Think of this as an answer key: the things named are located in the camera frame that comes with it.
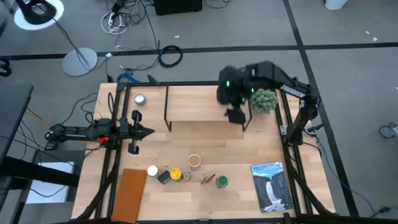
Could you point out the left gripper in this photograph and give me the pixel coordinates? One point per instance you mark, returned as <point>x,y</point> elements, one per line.
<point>135,130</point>

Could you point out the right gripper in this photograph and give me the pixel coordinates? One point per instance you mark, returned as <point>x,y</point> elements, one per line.
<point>236,115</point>

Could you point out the white-lid bagel seasoning jar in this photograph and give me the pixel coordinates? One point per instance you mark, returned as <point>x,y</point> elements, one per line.
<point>152,171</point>

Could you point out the green black-pepper tin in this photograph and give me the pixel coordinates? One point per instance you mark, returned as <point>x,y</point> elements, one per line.
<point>163,177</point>

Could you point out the yellow-lid chili onion tin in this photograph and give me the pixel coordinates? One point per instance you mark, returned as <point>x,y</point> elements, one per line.
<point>176,174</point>

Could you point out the tan-lid tall spice jar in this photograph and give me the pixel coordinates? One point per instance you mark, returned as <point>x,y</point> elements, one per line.
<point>194,161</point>

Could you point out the small cork-top saffron jar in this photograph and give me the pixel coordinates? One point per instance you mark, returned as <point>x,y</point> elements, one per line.
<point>186,176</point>

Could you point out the green-lid oregano glass jar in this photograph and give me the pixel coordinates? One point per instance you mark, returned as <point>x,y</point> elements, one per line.
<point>221,181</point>

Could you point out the taco seasoning foil packet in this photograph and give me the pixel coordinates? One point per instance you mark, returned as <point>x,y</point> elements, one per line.
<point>207,179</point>

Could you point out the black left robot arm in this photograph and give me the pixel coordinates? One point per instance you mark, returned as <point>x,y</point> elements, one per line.
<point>77,133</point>

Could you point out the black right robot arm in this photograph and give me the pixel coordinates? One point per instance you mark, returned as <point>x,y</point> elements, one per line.
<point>270,74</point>

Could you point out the wooden shelf black metal legs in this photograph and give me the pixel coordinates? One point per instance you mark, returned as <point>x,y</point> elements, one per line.
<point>192,105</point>

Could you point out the green potted plant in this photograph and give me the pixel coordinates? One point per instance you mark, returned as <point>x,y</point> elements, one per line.
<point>264,101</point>

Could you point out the small patterned candle tin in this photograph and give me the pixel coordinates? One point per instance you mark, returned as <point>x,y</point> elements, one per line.
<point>140,99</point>

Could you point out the Yellowstone waterfall book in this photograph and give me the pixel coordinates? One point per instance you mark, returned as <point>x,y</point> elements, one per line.
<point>270,186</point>

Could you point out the white floor lamp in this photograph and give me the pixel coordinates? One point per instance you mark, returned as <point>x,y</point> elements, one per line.
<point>79,62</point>

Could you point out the white box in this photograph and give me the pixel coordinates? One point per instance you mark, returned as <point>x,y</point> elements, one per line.
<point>46,186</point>

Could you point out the black box on floor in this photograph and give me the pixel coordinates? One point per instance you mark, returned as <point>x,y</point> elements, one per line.
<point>177,6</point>

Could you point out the black desk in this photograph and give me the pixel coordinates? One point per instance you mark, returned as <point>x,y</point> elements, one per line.
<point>12,118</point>

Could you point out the white bin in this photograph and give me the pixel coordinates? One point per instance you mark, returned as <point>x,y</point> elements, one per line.
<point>335,3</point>

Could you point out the grey caster wheel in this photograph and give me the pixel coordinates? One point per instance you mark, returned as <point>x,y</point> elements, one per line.
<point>388,130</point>

